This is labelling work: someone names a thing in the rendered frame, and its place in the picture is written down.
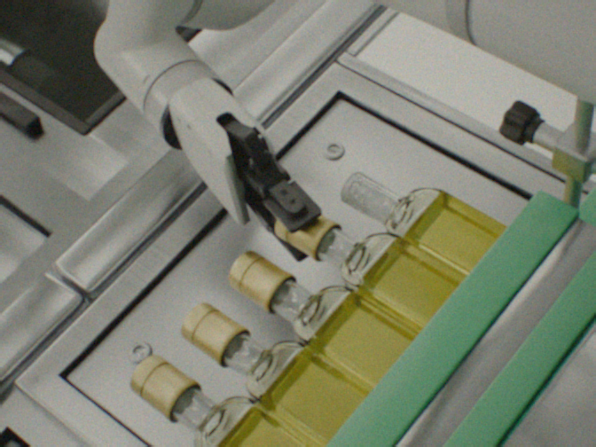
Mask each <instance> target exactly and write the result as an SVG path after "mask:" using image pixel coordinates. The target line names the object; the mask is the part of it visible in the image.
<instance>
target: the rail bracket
mask: <svg viewBox="0 0 596 447"><path fill-rule="evenodd" d="M594 111H595V105H593V104H591V103H589V102H587V101H585V100H582V99H581V98H578V97H576V110H575V116H574V122H572V123H570V125H569V126H568V127H567V128H566V129H565V131H562V130H560V129H557V128H555V127H554V126H552V125H550V124H548V123H546V122H545V120H544V119H542V118H541V113H540V112H538V111H537V109H536V108H535V107H533V106H531V105H529V104H527V103H525V102H523V101H521V100H520V99H519V100H515V101H514V102H513V104H512V105H511V107H510V108H509V109H507V110H506V111H505V113H504V115H503V121H502V122H501V124H500V126H499V128H498V132H499V134H500V135H502V136H503V137H504V138H505V139H507V140H509V141H512V142H514V143H516V144H517V145H520V146H523V145H525V144H526V143H529V144H531V145H538V146H540V147H542V148H544V149H546V150H547V151H549V152H551V153H553V158H552V167H553V168H554V169H556V170H558V171H560V172H561V173H563V174H564V175H566V182H565V188H564V194H563V202H565V203H567V204H569V205H570V206H572V207H574V208H576V209H578V210H579V206H580V200H581V194H582V189H583V184H585V183H586V182H587V181H588V180H589V178H590V177H591V176H592V174H594V175H595V176H596V132H594V131H592V122H593V116H594Z"/></svg>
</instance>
